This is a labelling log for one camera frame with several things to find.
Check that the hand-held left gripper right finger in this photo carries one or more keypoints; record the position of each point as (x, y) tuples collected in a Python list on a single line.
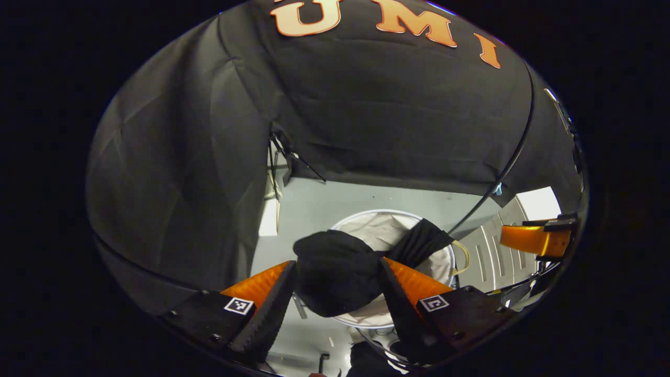
[(398, 309)]

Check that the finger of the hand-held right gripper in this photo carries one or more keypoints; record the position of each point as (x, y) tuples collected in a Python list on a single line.
[(534, 240)]

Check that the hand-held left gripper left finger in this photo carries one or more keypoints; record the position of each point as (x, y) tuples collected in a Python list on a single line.
[(272, 314)]

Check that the black knitted garment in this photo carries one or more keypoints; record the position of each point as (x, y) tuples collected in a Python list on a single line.
[(335, 272)]

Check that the white laundry hamper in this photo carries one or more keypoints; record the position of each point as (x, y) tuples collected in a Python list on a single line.
[(382, 230)]

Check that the grey ribbed floor panel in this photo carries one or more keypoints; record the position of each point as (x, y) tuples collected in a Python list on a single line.
[(502, 251)]

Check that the white paper sheet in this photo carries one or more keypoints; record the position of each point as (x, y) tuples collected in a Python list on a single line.
[(539, 204)]

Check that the dark striped object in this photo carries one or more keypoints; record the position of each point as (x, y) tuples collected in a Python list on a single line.
[(371, 361)]

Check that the black tripod stand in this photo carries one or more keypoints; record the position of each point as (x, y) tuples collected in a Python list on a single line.
[(276, 144)]

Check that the black backdrop cloth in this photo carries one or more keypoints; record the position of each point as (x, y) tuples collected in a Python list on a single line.
[(366, 115)]

